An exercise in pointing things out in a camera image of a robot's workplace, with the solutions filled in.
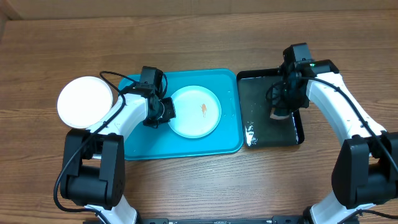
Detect teal plastic tray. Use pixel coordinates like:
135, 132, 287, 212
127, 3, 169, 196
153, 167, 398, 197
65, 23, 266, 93
124, 68, 244, 161

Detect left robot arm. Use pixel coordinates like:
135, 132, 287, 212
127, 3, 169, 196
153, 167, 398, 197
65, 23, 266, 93
53, 67, 176, 223

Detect white plate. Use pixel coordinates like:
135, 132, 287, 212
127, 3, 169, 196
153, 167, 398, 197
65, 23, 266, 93
57, 76, 113, 129

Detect black plastic tray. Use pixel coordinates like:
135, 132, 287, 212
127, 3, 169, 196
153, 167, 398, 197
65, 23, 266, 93
237, 68, 305, 148

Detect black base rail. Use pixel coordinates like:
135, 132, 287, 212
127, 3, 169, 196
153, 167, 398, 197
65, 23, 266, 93
83, 214, 360, 224

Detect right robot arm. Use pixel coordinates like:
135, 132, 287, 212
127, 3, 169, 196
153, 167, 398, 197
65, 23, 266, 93
266, 43, 397, 224

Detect green scrubbing sponge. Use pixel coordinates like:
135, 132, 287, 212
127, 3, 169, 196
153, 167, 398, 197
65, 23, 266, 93
270, 108, 290, 120

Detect light blue plate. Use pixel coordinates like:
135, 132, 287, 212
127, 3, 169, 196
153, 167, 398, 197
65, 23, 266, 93
169, 85, 221, 139

